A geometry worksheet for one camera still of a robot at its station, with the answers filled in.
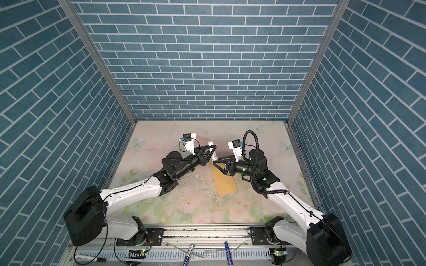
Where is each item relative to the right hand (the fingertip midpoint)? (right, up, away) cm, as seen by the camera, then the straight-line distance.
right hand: (215, 160), depth 72 cm
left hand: (0, +6, -1) cm, 6 cm away
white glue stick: (0, +2, -1) cm, 2 cm away
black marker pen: (-55, -40, -4) cm, 68 cm away
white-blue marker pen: (-11, -40, -4) cm, 42 cm away
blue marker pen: (+6, -39, -3) cm, 40 cm away
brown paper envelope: (+5, -16, +19) cm, 25 cm away
